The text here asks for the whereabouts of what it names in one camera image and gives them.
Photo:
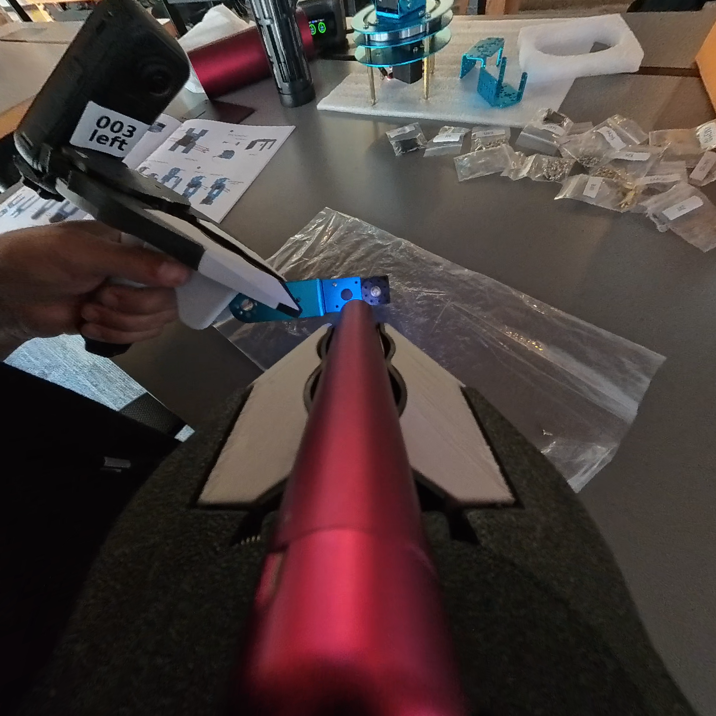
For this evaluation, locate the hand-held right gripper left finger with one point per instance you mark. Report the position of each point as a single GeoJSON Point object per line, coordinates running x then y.
{"type": "Point", "coordinates": [257, 442]}

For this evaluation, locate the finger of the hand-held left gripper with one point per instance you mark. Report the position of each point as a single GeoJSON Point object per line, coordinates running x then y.
{"type": "Point", "coordinates": [240, 274]}
{"type": "Point", "coordinates": [184, 219]}

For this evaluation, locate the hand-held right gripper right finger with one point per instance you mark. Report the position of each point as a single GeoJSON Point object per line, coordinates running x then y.
{"type": "Point", "coordinates": [447, 442]}

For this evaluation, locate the blue metal servo bracket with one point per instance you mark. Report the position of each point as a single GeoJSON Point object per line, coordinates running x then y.
{"type": "Point", "coordinates": [330, 296]}

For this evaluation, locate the red electric screwdriver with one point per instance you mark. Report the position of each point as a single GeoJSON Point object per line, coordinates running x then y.
{"type": "Point", "coordinates": [358, 503]}

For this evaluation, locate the blue toy robot arm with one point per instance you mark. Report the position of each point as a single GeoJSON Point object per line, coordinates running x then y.
{"type": "Point", "coordinates": [403, 39]}

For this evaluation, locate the grey desk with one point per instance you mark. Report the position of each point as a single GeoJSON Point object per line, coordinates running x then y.
{"type": "Point", "coordinates": [391, 184]}

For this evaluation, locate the person's left hand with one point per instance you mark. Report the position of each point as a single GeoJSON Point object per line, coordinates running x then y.
{"type": "Point", "coordinates": [56, 268]}

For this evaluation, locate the beige table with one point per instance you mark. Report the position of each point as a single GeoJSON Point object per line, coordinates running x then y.
{"type": "Point", "coordinates": [33, 67]}

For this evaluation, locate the white instruction booklet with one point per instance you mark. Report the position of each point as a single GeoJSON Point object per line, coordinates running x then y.
{"type": "Point", "coordinates": [246, 168]}

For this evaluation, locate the clear plastic bag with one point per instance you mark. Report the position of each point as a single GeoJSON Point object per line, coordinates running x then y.
{"type": "Point", "coordinates": [475, 347]}

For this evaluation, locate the black mesh chair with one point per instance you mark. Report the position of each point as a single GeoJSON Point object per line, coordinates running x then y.
{"type": "Point", "coordinates": [156, 414]}

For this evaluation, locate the dark red flat card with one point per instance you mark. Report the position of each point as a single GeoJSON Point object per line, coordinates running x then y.
{"type": "Point", "coordinates": [235, 112]}

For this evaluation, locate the red metal tube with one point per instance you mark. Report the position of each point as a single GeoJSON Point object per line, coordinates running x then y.
{"type": "Point", "coordinates": [235, 59]}

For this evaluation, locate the black patterned cylinder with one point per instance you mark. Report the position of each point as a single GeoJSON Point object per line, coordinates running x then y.
{"type": "Point", "coordinates": [282, 56]}

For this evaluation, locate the person's black clothing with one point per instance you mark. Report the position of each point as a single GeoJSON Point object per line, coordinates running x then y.
{"type": "Point", "coordinates": [56, 531]}

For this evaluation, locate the black device green display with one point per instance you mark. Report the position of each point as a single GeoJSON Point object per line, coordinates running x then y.
{"type": "Point", "coordinates": [330, 17]}

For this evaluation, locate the white foam sheet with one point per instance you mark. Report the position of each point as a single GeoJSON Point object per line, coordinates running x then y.
{"type": "Point", "coordinates": [447, 100]}

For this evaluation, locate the pile of small screw bags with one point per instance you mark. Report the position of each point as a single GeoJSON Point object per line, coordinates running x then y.
{"type": "Point", "coordinates": [593, 187]}

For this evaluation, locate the white foam tray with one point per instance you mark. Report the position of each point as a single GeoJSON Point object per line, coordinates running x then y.
{"type": "Point", "coordinates": [615, 56]}

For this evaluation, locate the brown cardboard box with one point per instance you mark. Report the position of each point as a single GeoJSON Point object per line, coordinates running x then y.
{"type": "Point", "coordinates": [707, 78]}

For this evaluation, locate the blue metal U bracket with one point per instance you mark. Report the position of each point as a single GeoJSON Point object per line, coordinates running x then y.
{"type": "Point", "coordinates": [478, 50]}
{"type": "Point", "coordinates": [498, 92]}

